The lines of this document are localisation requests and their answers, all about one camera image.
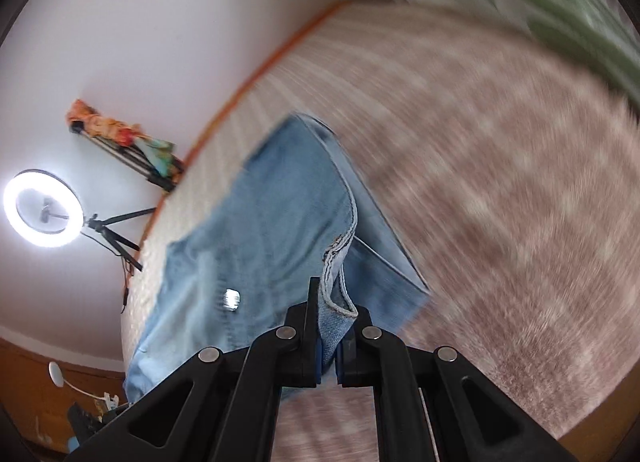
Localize light blue denim pants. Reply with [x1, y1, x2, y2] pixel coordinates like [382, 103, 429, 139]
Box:
[125, 113, 428, 401]

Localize small black tripod stand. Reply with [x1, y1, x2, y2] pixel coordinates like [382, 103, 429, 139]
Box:
[85, 207, 155, 271]

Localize pink checkered bed blanket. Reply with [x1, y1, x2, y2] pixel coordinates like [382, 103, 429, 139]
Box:
[122, 3, 639, 461]

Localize white desk lamp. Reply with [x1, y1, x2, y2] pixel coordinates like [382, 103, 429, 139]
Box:
[48, 360, 125, 408]

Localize folded silver tripod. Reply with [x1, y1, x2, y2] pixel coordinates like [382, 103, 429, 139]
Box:
[70, 122, 177, 192]

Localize black ring light cable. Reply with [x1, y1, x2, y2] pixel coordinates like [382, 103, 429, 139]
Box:
[79, 231, 144, 316]

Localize white ring light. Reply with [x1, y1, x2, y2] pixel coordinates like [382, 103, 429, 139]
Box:
[2, 169, 85, 248]

